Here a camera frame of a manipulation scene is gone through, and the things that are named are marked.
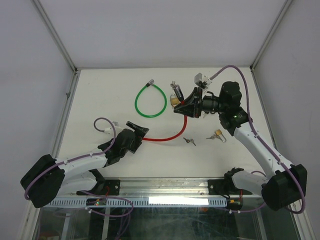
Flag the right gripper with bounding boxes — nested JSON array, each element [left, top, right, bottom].
[[173, 87, 227, 119]]

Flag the large brass padlock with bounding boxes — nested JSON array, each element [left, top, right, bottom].
[[169, 93, 180, 107]]

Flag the red cable lock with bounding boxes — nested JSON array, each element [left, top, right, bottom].
[[134, 83, 188, 143]]

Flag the green lock keys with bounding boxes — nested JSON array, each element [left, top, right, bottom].
[[183, 137, 196, 146]]

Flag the small brass padlock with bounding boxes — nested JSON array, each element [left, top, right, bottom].
[[214, 129, 227, 143]]

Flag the small padlock key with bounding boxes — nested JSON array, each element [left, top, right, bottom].
[[207, 134, 217, 140]]

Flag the green cable lock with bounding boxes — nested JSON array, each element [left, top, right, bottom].
[[134, 79, 168, 119]]

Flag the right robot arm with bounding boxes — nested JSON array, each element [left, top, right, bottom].
[[173, 81, 308, 211]]

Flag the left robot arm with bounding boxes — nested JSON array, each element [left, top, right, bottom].
[[20, 121, 149, 208]]

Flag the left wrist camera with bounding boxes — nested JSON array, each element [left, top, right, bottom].
[[103, 121, 123, 136]]

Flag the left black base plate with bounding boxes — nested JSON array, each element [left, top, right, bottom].
[[85, 179, 121, 196]]

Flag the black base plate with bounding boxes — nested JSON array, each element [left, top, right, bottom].
[[207, 178, 252, 198], [85, 179, 121, 196]]

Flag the white slotted cable duct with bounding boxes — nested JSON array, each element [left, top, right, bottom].
[[46, 196, 227, 208]]

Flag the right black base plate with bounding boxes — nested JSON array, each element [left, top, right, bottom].
[[207, 178, 252, 198]]

